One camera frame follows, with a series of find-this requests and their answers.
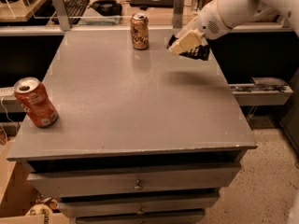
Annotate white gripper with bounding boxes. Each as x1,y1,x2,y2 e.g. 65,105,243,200
167,0,232,55

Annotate black rxbar chocolate wrapper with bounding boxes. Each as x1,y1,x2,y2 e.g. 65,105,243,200
180,45,210,61

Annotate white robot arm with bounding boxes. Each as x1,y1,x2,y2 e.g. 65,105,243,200
167,0,299,55

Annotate gold brown soda can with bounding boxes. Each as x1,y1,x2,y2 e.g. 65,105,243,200
131,13,149,50

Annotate orange soda can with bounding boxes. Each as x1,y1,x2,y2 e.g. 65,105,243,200
14,77,58,128

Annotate black laptop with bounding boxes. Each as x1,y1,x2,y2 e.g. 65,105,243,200
130,0,174,8

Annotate black headphones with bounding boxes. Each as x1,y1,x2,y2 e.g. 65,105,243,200
91,0,122,16

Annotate grey drawer cabinet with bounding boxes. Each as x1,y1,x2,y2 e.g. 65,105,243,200
7,27,259,224

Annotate black keyboard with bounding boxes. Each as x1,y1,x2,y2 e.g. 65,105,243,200
51,0,90,25

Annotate top grey drawer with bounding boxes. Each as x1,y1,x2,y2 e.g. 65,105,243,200
28,162,241,198

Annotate grey drawer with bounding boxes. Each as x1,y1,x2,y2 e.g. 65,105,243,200
28,162,241,198
58,192,220,217
76,210,205,224

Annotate bottom grey drawer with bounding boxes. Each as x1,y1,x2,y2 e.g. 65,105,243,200
76,210,205,224

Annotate middle grey drawer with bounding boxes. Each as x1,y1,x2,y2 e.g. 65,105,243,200
58,192,220,217

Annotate cardboard box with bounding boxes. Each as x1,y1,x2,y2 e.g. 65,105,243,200
0,140,70,224

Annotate right grey metal post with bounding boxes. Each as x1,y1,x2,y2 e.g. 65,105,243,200
173,0,185,29

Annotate grey metal post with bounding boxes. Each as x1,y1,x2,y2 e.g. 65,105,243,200
52,0,71,31
173,0,185,29

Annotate grey metal side rail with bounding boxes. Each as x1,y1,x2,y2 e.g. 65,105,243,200
230,77,293,106

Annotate left grey metal post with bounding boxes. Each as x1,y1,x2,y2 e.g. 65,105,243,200
52,0,71,31

